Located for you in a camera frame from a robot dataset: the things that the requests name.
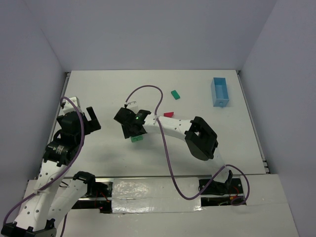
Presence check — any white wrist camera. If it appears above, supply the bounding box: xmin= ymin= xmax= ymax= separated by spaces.
xmin=61 ymin=97 xmax=82 ymax=114
xmin=125 ymin=101 xmax=139 ymax=114

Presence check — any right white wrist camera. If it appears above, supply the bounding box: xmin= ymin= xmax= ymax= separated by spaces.
xmin=125 ymin=101 xmax=139 ymax=114

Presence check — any red triangular prism block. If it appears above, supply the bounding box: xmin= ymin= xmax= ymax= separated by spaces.
xmin=163 ymin=112 xmax=174 ymax=118

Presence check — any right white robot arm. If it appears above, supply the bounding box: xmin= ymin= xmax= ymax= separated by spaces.
xmin=114 ymin=107 xmax=232 ymax=185

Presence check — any blue plastic box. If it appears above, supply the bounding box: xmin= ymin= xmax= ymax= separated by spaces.
xmin=211 ymin=78 xmax=229 ymax=108

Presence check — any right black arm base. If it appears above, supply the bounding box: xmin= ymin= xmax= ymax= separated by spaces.
xmin=200 ymin=171 xmax=244 ymax=203

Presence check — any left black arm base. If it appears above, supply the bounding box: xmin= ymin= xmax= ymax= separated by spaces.
xmin=72 ymin=171 xmax=113 ymax=214

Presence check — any silver tape covered panel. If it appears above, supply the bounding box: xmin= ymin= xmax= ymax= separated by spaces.
xmin=112 ymin=178 xmax=202 ymax=214

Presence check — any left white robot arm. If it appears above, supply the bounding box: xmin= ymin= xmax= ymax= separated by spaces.
xmin=1 ymin=107 xmax=101 ymax=237

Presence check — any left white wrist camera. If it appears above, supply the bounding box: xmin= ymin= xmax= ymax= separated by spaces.
xmin=61 ymin=97 xmax=82 ymax=114

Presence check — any green castle notched block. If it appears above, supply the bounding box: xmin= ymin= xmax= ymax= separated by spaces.
xmin=130 ymin=135 xmax=143 ymax=143

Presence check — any aluminium rail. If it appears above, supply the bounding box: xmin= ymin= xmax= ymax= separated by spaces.
xmin=61 ymin=174 xmax=218 ymax=180

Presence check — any green rectangular block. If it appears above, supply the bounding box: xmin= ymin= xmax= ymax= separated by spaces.
xmin=171 ymin=90 xmax=181 ymax=100

